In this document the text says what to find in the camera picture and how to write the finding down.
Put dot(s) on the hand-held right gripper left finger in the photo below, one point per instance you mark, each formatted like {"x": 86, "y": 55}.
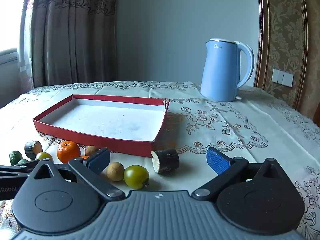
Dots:
{"x": 98, "y": 160}

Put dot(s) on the red shallow cardboard box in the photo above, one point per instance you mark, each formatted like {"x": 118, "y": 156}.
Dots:
{"x": 107, "y": 120}

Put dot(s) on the lace table mat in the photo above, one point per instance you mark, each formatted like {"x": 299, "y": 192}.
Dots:
{"x": 212, "y": 120}

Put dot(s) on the wooden wall trim frame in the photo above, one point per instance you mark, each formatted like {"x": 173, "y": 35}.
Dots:
{"x": 261, "y": 30}

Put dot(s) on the orange mandarin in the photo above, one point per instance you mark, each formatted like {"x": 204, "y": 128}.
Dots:
{"x": 84, "y": 157}
{"x": 67, "y": 151}

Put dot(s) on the brown patterned curtain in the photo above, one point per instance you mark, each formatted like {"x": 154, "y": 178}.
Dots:
{"x": 75, "y": 42}

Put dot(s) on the white embroidered tablecloth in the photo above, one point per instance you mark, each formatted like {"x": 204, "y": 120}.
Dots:
{"x": 275, "y": 120}

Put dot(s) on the window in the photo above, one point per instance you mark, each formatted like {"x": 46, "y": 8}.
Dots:
{"x": 10, "y": 17}

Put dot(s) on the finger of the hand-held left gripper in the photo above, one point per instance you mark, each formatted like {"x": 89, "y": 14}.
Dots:
{"x": 20, "y": 170}

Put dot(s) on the green lime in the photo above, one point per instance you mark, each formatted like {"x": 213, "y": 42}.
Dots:
{"x": 15, "y": 158}

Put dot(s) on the green tomato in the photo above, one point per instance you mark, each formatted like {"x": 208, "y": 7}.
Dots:
{"x": 43, "y": 155}
{"x": 136, "y": 177}

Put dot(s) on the dark wooden block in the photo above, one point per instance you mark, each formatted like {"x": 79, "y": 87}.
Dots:
{"x": 30, "y": 150}

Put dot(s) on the dark sugarcane piece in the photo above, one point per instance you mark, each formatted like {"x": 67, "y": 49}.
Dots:
{"x": 168, "y": 161}

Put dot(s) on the blue electric kettle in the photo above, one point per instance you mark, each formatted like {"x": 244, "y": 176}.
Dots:
{"x": 220, "y": 75}

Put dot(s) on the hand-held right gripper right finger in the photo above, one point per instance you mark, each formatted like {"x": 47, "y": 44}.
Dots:
{"x": 217, "y": 161}

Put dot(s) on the white wall switch panel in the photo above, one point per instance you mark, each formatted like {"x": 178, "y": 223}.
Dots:
{"x": 282, "y": 78}

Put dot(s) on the sheer white curtain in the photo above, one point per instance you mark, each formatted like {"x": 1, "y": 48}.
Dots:
{"x": 26, "y": 42}

